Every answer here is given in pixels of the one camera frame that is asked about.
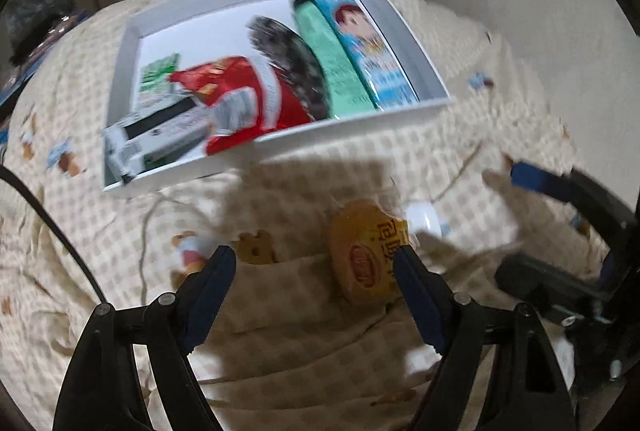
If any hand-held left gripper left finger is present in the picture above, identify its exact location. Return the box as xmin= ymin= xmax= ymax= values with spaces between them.
xmin=52 ymin=245 xmax=238 ymax=431

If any green cream tube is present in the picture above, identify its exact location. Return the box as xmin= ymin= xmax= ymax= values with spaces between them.
xmin=291 ymin=0 xmax=377 ymax=118

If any black and white carton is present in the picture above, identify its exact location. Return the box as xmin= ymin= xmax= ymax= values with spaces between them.
xmin=102 ymin=96 xmax=213 ymax=184

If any white earbuds case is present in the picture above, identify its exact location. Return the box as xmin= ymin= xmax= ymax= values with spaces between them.
xmin=405 ymin=201 xmax=443 ymax=239

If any bread bun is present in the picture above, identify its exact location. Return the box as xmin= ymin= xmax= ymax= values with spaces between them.
xmin=330 ymin=200 xmax=416 ymax=307

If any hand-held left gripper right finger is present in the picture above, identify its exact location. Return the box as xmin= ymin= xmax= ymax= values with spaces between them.
xmin=392 ymin=245 xmax=576 ymax=431

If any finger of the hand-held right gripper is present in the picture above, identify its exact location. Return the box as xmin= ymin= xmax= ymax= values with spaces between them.
xmin=494 ymin=253 xmax=608 ymax=327
xmin=510 ymin=162 xmax=621 ymax=234

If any red snack packet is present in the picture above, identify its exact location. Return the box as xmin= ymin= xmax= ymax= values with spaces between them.
xmin=170 ymin=56 xmax=313 ymax=155

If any black cable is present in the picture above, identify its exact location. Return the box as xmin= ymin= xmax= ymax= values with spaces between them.
xmin=0 ymin=166 xmax=108 ymax=304

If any blue striped candy packet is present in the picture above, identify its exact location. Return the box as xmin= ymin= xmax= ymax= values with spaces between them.
xmin=305 ymin=0 xmax=420 ymax=109

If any green and white snack packet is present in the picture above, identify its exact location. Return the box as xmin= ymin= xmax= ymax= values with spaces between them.
xmin=137 ymin=54 xmax=182 ymax=104

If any white shallow cardboard box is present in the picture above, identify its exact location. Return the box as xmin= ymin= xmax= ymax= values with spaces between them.
xmin=101 ymin=0 xmax=452 ymax=192

